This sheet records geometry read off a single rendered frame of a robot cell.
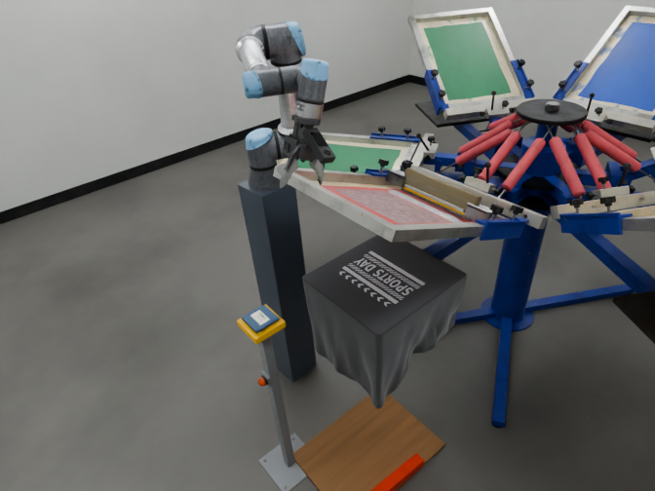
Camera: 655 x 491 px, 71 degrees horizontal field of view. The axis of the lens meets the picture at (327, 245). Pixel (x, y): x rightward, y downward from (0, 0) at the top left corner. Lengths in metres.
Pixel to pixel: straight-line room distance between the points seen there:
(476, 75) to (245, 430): 2.50
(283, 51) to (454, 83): 1.63
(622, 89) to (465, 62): 0.91
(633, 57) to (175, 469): 3.37
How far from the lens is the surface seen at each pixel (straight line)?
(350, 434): 2.50
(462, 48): 3.39
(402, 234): 1.31
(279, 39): 1.75
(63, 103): 5.03
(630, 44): 3.51
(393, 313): 1.70
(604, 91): 3.26
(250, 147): 1.94
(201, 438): 2.64
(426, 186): 1.93
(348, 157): 2.80
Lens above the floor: 2.13
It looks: 35 degrees down
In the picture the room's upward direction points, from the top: 5 degrees counter-clockwise
